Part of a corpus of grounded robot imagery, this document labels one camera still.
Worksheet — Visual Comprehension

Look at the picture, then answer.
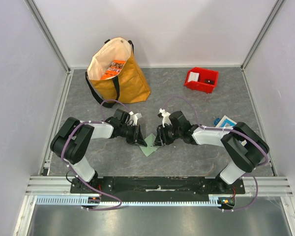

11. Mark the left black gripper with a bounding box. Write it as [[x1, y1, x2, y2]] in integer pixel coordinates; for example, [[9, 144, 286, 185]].
[[119, 123, 147, 148]]

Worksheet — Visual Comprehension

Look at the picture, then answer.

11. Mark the red plastic bin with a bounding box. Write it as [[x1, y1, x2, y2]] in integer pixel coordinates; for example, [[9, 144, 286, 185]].
[[184, 67, 219, 93]]

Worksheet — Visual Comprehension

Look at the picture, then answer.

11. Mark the mustard yellow tote bag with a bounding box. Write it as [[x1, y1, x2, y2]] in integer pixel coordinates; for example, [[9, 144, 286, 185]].
[[85, 37, 151, 108]]

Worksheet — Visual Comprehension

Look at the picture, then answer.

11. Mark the white credit card stack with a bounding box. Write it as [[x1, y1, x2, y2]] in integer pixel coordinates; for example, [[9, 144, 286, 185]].
[[187, 72, 199, 82]]

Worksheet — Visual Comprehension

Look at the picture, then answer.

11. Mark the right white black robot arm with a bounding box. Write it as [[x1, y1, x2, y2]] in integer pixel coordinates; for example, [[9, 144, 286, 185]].
[[153, 109, 269, 194]]

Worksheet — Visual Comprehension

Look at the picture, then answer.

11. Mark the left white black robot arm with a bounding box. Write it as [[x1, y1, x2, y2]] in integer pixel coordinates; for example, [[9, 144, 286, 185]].
[[50, 109, 148, 193]]

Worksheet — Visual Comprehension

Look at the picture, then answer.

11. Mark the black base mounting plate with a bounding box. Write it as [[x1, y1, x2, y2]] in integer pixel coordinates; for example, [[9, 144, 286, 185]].
[[70, 176, 245, 197]]

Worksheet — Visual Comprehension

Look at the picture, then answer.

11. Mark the blue razor package box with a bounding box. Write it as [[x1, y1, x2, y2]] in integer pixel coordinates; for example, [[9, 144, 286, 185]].
[[213, 115, 236, 128]]

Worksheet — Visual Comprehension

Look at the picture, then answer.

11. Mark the orange printed box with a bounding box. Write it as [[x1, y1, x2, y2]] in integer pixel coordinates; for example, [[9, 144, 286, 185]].
[[100, 60, 126, 80]]

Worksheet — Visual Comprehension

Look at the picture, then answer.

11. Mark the small black object in bin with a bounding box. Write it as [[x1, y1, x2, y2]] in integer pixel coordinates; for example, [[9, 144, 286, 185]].
[[204, 80, 215, 85]]

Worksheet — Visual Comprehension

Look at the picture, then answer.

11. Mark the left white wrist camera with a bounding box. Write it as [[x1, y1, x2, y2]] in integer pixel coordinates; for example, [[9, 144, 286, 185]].
[[129, 111, 142, 126]]

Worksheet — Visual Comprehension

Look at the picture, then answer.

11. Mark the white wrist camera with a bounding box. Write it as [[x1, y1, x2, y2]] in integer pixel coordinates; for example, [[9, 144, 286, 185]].
[[129, 111, 142, 126], [158, 108, 172, 127]]

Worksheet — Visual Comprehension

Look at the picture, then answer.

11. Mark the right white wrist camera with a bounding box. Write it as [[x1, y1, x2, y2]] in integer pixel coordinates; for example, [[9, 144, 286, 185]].
[[158, 108, 172, 127]]

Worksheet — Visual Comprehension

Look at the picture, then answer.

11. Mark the grey slotted cable duct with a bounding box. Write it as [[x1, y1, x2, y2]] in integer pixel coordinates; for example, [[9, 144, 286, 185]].
[[36, 195, 221, 207]]

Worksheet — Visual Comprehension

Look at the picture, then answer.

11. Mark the left aluminium frame post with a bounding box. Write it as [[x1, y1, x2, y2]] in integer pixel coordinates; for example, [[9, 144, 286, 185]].
[[24, 0, 71, 72]]

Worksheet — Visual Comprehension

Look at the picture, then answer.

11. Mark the aluminium frame post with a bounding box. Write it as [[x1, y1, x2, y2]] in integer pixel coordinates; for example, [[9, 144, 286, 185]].
[[24, 0, 71, 72], [240, 0, 287, 72]]

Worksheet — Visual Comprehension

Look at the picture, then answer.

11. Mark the right aluminium frame post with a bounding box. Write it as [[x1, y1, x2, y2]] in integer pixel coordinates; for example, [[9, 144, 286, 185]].
[[240, 0, 287, 72]]

